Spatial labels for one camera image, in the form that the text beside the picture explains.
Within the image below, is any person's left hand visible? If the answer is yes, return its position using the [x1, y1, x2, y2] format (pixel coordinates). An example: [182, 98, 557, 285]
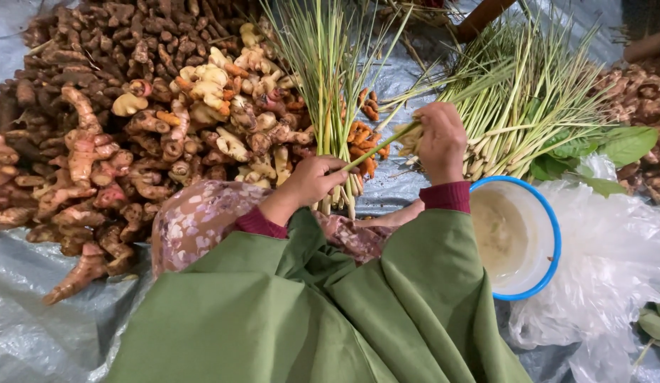
[259, 156, 357, 227]

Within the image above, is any person's right hand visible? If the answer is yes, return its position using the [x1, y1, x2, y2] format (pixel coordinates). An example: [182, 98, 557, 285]
[414, 102, 468, 187]

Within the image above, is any green lemongrass leaf strip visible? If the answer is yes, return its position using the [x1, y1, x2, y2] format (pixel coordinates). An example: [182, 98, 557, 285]
[342, 120, 422, 172]

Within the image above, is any bundle of lemongrass stalks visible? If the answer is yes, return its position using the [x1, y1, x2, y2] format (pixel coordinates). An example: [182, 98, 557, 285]
[258, 0, 411, 220]

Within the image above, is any pile of orange turmeric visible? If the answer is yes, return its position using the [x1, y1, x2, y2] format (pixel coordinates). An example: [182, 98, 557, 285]
[340, 88, 392, 179]

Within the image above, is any person's bare foot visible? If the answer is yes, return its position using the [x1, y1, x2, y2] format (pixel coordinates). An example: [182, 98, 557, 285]
[355, 198, 425, 229]

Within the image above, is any heap of loose lemongrass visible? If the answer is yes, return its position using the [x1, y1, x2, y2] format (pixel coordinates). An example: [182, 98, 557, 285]
[377, 11, 619, 183]

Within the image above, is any brown wooden pole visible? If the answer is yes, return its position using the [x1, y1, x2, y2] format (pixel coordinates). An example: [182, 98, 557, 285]
[622, 29, 660, 65]
[455, 0, 518, 44]

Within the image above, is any heap of pale ginger roots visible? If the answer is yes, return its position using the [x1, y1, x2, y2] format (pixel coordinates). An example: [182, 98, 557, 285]
[111, 21, 316, 190]

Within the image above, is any person's floral patterned skirt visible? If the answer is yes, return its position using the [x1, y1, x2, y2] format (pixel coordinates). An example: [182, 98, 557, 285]
[150, 179, 397, 278]

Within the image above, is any white bowl with blue rim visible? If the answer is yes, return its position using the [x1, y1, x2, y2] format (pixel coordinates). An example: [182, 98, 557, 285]
[468, 176, 562, 302]

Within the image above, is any person's green garment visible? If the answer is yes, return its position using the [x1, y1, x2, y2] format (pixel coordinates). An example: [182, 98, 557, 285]
[105, 207, 534, 383]

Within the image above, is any bunch of broad green leaves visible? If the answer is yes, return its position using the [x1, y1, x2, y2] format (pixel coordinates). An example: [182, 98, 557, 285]
[528, 126, 659, 199]

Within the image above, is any heap of tan ginger roots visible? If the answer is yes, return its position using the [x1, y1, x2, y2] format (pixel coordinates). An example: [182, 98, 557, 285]
[589, 63, 660, 206]

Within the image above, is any clear crumpled plastic bag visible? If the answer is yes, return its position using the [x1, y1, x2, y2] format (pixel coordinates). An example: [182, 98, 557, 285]
[508, 153, 660, 383]

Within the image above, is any heap of pinkish galangal roots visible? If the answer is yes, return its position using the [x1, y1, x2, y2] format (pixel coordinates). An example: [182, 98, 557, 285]
[0, 85, 216, 306]

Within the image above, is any heap of dark brown rhizomes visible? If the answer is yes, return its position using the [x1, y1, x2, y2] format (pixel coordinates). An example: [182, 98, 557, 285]
[0, 0, 269, 140]

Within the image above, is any small green leaf sprig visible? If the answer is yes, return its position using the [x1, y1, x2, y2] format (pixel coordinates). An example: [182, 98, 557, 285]
[630, 290, 660, 374]

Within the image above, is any grey plastic tarp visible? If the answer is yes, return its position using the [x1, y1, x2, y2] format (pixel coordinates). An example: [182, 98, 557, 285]
[0, 0, 660, 383]

